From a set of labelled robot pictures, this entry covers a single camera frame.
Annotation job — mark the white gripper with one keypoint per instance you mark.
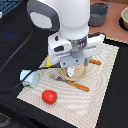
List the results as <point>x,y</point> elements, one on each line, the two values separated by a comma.
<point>68,53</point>

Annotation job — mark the yellow toy box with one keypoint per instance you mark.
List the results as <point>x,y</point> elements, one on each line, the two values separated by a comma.
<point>48,64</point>

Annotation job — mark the red toy tomato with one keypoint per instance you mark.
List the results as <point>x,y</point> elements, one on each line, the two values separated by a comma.
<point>49,96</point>

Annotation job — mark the small white milk carton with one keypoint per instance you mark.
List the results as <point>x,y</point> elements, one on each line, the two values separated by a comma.
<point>29,78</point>

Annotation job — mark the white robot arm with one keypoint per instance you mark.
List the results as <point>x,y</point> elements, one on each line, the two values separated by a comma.
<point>68,17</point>

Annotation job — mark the round wooden plate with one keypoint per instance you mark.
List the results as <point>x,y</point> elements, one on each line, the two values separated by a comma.
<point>79,73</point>

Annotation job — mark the white woven placemat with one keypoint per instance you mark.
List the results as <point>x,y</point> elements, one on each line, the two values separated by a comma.
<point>75,106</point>

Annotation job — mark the brown wooden board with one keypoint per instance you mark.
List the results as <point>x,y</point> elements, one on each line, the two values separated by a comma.
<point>111,27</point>

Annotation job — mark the beige bowl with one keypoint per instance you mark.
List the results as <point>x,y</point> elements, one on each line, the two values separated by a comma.
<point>124,16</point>

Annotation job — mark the blue striped cloth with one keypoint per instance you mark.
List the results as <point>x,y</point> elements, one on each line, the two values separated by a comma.
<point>6,6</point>

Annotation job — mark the knife with wooden handle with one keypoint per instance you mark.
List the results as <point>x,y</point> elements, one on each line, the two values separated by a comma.
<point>95,62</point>

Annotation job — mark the fork with wooden handle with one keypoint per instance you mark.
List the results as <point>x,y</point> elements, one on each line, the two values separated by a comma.
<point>74,84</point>

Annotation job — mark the grey pot with handles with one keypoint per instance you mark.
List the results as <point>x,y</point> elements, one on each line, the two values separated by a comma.
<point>98,13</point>

